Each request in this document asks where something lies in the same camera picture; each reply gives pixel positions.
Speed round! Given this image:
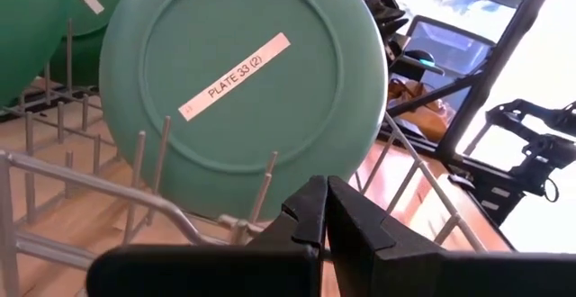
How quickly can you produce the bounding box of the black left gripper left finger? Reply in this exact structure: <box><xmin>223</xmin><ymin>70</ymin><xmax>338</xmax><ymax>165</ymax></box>
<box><xmin>85</xmin><ymin>175</ymin><xmax>329</xmax><ymax>297</ymax></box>

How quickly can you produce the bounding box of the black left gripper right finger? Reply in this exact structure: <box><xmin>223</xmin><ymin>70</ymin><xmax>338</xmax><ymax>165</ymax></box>
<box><xmin>327</xmin><ymin>175</ymin><xmax>576</xmax><ymax>297</ymax></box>

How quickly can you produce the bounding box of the teal plate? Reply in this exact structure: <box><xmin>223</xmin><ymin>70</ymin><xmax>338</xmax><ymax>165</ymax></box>
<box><xmin>98</xmin><ymin>0</ymin><xmax>389</xmax><ymax>221</ymax></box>

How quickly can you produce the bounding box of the dark green plate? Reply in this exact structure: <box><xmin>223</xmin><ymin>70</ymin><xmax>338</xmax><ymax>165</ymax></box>
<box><xmin>49</xmin><ymin>0</ymin><xmax>143</xmax><ymax>87</ymax></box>
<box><xmin>0</xmin><ymin>0</ymin><xmax>76</xmax><ymax>108</ymax></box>

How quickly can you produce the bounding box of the tan brown bag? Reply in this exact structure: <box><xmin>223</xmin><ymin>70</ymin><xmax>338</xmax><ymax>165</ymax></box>
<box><xmin>387</xmin><ymin>79</ymin><xmax>456</xmax><ymax>143</ymax></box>

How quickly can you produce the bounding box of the black device teal light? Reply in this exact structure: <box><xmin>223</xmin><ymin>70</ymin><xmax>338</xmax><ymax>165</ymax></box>
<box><xmin>390</xmin><ymin>49</ymin><xmax>446</xmax><ymax>83</ymax></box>

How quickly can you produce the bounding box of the black framed monitor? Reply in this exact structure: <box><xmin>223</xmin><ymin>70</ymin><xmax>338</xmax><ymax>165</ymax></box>
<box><xmin>395</xmin><ymin>14</ymin><xmax>497</xmax><ymax>113</ymax></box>

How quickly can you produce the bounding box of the black equipment stand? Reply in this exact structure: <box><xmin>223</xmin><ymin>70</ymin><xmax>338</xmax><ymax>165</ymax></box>
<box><xmin>349</xmin><ymin>0</ymin><xmax>409</xmax><ymax>64</ymax></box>

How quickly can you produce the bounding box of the grey wire dish rack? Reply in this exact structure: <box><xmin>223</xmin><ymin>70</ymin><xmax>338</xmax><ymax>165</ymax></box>
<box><xmin>0</xmin><ymin>17</ymin><xmax>490</xmax><ymax>297</ymax></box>

